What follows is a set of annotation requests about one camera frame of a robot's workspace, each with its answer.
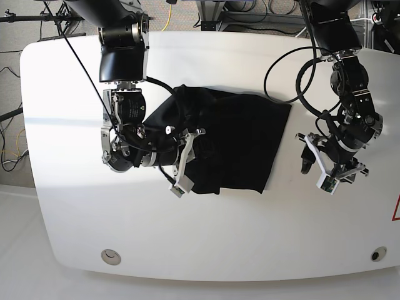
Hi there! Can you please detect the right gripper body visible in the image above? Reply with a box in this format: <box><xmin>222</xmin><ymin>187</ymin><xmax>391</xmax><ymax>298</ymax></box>
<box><xmin>137</xmin><ymin>126</ymin><xmax>206</xmax><ymax>173</ymax></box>

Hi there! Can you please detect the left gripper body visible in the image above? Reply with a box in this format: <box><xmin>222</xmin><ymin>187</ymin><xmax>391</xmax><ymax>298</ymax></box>
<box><xmin>295</xmin><ymin>124</ymin><xmax>370</xmax><ymax>185</ymax></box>

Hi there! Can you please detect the black T-shirt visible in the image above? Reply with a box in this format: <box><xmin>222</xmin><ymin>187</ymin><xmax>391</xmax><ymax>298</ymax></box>
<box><xmin>143</xmin><ymin>84</ymin><xmax>293</xmax><ymax>195</ymax></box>

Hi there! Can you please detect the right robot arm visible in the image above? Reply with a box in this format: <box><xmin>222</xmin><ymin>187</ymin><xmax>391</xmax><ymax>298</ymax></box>
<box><xmin>66</xmin><ymin>1</ymin><xmax>207</xmax><ymax>176</ymax></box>

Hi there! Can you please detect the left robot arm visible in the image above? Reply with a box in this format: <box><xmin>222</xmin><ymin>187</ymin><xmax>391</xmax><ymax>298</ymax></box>
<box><xmin>296</xmin><ymin>1</ymin><xmax>383</xmax><ymax>193</ymax></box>

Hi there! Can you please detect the silver table grommet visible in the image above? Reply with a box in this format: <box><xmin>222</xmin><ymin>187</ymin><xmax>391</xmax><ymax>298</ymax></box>
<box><xmin>101</xmin><ymin>249</ymin><xmax>121</xmax><ymax>266</ymax></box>

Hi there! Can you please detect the grey table leg base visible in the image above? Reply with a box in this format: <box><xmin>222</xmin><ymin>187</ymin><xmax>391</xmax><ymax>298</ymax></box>
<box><xmin>194</xmin><ymin>1</ymin><xmax>228</xmax><ymax>32</ymax></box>

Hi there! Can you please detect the black tripod stand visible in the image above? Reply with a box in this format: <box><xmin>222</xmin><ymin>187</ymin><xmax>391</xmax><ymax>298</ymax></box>
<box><xmin>1</xmin><ymin>1</ymin><xmax>84</xmax><ymax>41</ymax></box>

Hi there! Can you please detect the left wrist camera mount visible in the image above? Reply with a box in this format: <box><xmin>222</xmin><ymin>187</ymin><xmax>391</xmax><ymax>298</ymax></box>
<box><xmin>295</xmin><ymin>133</ymin><xmax>368</xmax><ymax>196</ymax></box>

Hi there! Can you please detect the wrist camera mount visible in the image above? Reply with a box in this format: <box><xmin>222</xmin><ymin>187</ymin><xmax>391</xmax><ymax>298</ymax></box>
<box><xmin>295</xmin><ymin>133</ymin><xmax>368</xmax><ymax>196</ymax></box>
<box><xmin>169</xmin><ymin>133</ymin><xmax>195</xmax><ymax>198</ymax></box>

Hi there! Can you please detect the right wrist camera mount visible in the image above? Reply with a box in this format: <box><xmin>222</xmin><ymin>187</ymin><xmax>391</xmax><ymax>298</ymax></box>
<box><xmin>169</xmin><ymin>133</ymin><xmax>195</xmax><ymax>198</ymax></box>

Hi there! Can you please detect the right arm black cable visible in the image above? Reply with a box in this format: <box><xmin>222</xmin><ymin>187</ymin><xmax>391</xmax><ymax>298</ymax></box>
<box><xmin>43</xmin><ymin>0</ymin><xmax>188</xmax><ymax>185</ymax></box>

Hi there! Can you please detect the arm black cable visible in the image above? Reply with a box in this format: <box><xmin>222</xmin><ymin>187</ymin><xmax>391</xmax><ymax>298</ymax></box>
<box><xmin>264</xmin><ymin>0</ymin><xmax>341</xmax><ymax>138</ymax></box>
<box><xmin>43</xmin><ymin>0</ymin><xmax>188</xmax><ymax>185</ymax></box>

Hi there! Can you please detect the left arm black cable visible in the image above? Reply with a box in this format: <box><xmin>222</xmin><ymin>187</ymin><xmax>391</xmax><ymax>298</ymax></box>
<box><xmin>264</xmin><ymin>0</ymin><xmax>341</xmax><ymax>138</ymax></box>

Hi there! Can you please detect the yellow cable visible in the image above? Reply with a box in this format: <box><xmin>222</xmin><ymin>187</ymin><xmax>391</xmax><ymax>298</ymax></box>
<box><xmin>161</xmin><ymin>0</ymin><xmax>174</xmax><ymax>33</ymax></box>

